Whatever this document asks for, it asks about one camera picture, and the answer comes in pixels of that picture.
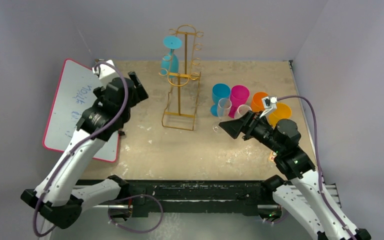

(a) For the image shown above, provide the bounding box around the clear wine glass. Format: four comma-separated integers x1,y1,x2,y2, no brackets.
212,98,232,133
234,104,252,120

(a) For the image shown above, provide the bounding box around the orange plastic wine glass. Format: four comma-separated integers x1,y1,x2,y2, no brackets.
250,91,269,113

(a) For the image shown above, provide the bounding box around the clear wine glass front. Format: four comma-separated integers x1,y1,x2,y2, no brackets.
212,98,232,133

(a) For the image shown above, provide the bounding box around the yellow plastic wine glass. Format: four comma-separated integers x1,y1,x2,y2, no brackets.
267,102,292,127

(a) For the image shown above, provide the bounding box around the magenta plastic wine glass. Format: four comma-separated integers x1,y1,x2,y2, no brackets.
228,85,250,118

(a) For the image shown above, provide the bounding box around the blue wine glass row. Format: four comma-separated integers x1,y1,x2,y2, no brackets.
159,35,183,78
210,83,231,117

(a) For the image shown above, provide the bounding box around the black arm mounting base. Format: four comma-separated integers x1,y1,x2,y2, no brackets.
76,175,296,223

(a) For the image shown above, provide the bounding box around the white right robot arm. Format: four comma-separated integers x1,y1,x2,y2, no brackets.
218,111,372,240

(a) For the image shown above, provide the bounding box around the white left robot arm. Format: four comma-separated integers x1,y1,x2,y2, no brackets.
20,71,149,229

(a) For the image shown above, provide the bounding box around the orange patterned card box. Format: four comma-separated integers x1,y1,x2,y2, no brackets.
268,151,277,163

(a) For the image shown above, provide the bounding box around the pink framed whiteboard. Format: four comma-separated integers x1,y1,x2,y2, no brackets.
42,58,101,152

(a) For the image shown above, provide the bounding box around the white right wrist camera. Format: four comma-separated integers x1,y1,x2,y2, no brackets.
259,96,278,119

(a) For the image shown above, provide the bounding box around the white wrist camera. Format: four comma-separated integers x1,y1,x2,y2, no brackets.
92,64,119,88
259,96,278,119

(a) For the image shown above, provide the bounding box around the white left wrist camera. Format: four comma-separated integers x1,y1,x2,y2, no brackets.
92,64,119,88

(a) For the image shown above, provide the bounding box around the gold wire glass rack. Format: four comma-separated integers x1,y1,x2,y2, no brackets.
158,24,204,131

